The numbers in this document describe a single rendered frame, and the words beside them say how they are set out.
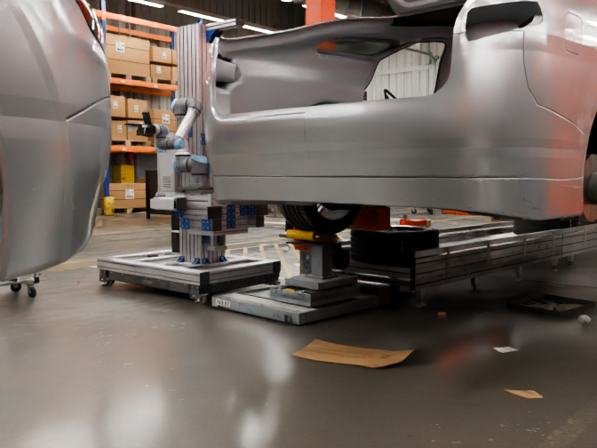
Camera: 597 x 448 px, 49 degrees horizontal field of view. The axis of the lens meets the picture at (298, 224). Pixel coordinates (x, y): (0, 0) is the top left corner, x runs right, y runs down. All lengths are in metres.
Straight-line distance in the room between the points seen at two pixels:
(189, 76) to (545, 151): 3.17
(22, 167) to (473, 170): 1.74
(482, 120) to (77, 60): 1.58
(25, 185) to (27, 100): 0.14
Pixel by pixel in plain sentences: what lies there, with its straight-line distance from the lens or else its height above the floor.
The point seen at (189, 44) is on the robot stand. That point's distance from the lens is 5.21.
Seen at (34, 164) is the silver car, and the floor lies 0.94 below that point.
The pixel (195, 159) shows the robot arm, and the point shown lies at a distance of 4.82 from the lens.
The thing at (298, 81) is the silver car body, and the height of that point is 1.47.
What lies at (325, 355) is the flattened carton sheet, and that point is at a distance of 3.40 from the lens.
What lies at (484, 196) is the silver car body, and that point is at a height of 0.84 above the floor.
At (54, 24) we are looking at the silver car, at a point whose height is 1.18.
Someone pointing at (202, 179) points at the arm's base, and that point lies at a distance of 4.81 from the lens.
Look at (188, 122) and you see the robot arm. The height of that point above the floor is 1.27.
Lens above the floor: 0.92
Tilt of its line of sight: 4 degrees down
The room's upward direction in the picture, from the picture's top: straight up
